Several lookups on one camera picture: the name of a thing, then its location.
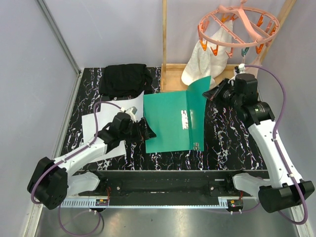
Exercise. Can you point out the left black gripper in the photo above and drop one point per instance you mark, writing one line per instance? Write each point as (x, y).
(146, 133)

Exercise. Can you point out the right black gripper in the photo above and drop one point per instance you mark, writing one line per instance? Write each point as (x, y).
(214, 94)

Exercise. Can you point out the green file folder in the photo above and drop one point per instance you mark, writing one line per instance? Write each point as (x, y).
(163, 114)

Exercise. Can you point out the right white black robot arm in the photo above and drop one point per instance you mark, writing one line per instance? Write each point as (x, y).
(285, 188)

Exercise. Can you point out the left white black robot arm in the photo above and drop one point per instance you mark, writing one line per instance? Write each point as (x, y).
(53, 180)

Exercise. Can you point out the white hanging towel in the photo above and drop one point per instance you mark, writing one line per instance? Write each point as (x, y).
(202, 63)

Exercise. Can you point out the black folded cloth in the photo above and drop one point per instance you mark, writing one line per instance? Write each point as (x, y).
(125, 80)

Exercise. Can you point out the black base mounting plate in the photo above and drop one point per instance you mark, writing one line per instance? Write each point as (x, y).
(166, 189)

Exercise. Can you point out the pink round clip hanger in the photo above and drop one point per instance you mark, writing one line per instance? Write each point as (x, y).
(247, 27)

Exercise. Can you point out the wooden rack frame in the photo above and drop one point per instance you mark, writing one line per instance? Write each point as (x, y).
(171, 73)

